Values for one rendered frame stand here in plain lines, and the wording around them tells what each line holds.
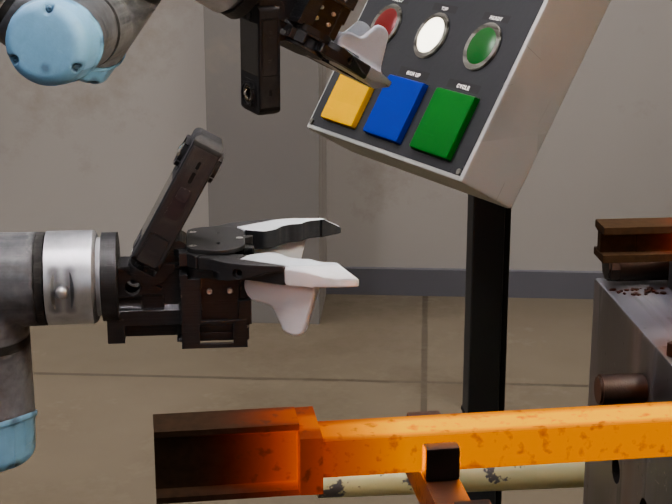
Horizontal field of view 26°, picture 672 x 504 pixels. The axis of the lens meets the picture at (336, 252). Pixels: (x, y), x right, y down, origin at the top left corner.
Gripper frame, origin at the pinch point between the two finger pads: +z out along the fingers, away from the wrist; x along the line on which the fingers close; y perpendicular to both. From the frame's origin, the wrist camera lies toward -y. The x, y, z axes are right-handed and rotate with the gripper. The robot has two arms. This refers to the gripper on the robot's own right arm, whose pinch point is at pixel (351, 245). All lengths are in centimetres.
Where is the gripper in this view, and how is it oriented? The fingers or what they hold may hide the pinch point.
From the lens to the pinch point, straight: 117.4
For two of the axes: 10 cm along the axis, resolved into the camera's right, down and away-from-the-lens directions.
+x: 0.9, 2.8, -9.5
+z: 10.0, -0.2, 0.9
